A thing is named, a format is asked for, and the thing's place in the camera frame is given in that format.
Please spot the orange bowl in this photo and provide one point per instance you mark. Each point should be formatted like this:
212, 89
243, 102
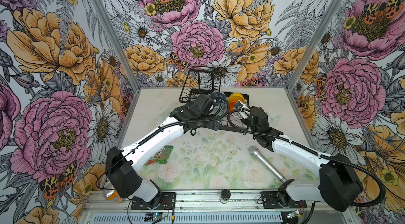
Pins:
232, 105

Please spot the green snack packet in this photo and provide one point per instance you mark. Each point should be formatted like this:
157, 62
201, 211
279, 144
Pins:
161, 156

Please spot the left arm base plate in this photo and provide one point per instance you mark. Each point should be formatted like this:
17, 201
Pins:
167, 202

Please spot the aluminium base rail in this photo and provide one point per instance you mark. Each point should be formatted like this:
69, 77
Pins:
187, 201

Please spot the aluminium corner post right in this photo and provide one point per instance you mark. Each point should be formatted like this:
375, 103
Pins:
310, 49

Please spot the orange drink can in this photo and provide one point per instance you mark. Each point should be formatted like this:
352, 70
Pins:
112, 195

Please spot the small black knob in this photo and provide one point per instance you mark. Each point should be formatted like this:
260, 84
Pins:
225, 196

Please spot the blue triangle pattern bowl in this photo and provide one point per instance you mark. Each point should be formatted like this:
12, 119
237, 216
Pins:
218, 96

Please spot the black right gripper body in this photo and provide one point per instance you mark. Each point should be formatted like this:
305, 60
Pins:
248, 122

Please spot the silver microphone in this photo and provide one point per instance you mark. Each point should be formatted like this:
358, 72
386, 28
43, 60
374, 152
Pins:
258, 155

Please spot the aluminium corner post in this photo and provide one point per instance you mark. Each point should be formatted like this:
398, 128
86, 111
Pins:
103, 16
310, 49

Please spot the black wire dish rack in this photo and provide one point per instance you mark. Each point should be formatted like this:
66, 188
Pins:
206, 80

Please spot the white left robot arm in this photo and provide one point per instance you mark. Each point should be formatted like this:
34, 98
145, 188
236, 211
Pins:
123, 165

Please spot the brown petal pattern bowl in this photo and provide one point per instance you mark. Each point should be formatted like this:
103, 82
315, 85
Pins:
240, 114

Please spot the yellow bowl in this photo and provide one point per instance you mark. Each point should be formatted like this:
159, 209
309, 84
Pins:
234, 97

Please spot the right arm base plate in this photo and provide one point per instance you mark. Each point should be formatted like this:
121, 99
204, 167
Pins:
276, 200

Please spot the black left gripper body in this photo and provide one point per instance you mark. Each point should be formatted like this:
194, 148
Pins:
209, 124

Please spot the white vented cable duct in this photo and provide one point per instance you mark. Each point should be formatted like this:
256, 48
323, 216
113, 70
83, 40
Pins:
272, 217

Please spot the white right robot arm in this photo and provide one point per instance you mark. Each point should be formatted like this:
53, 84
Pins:
338, 185

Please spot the aluminium corner post left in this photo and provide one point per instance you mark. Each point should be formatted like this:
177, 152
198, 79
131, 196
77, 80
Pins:
103, 16

